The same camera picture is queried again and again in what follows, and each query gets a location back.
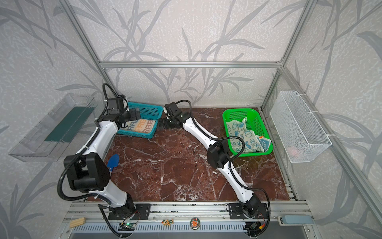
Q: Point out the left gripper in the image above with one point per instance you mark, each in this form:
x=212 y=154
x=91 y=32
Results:
x=133 y=114

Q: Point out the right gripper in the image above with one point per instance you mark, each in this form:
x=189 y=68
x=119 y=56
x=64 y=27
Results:
x=166 y=122

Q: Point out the teal plastic basket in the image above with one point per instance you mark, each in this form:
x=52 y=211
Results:
x=147 y=111

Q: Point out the rabbit lettered towel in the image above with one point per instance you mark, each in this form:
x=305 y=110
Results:
x=140 y=125

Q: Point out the green plastic basket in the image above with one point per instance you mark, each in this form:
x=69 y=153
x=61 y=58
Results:
x=254 y=122

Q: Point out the teal patterned towel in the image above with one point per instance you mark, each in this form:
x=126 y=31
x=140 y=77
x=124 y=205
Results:
x=253 y=143

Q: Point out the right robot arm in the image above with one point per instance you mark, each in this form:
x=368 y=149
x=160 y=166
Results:
x=218 y=158

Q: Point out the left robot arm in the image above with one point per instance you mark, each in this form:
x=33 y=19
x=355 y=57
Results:
x=85 y=173

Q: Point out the small orange green trinket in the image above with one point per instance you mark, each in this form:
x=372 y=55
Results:
x=167 y=222

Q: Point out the round orange sticker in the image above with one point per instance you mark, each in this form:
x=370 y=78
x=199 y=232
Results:
x=195 y=223

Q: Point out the left green circuit board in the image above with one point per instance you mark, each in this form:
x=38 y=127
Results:
x=127 y=226

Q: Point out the wooden block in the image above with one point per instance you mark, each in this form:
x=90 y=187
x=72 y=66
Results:
x=77 y=222

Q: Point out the clear acrylic wall shelf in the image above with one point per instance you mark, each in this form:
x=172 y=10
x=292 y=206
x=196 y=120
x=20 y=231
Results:
x=48 y=140

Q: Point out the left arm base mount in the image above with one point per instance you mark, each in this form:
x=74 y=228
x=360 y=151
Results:
x=137 y=212

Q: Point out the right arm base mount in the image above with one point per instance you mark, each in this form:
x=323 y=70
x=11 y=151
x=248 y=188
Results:
x=236 y=212

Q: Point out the pink object in wire basket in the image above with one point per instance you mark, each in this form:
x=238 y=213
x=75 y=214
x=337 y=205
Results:
x=294 y=152

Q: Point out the white wire mesh basket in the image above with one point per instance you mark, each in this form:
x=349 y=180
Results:
x=298 y=126

